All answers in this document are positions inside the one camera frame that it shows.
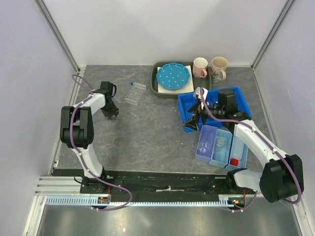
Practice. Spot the light blue box right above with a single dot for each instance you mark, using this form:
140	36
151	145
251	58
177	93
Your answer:
243	162

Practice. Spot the small glass stopper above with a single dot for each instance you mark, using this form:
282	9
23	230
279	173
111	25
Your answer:
220	143

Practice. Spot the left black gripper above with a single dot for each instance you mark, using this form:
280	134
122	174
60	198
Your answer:
114	111

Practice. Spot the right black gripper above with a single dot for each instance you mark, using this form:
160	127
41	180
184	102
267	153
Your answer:
197	112

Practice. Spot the blue polka dot plate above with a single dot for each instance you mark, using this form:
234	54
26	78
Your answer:
173	76

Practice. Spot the light blue box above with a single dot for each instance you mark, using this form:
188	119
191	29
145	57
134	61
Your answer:
243	162
220	159

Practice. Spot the white square plate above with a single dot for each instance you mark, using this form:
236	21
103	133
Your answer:
186	89

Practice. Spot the clear glass beaker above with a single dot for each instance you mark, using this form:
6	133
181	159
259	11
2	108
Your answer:
204	147

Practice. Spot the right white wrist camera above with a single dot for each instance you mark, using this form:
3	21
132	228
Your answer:
201	94

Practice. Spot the blue divided bin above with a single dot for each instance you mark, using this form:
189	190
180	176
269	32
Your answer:
242	100

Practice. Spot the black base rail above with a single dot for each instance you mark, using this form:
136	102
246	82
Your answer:
148	187

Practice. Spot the clear test tube rack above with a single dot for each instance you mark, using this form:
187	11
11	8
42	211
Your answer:
134	95

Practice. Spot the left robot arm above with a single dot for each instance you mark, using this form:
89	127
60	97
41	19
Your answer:
77	127

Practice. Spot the purple plastic box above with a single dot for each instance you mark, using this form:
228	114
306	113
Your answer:
207	134

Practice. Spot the white red-capped wash bottle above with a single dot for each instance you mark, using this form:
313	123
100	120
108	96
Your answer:
237	152

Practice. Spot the pink mug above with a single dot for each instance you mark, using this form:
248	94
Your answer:
200	68

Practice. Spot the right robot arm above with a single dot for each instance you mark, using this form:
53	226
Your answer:
282	175

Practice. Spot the light blue box middle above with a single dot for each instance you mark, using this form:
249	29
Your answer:
220	159

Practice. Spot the cream floral mug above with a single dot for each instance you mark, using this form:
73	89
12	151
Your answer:
218	69

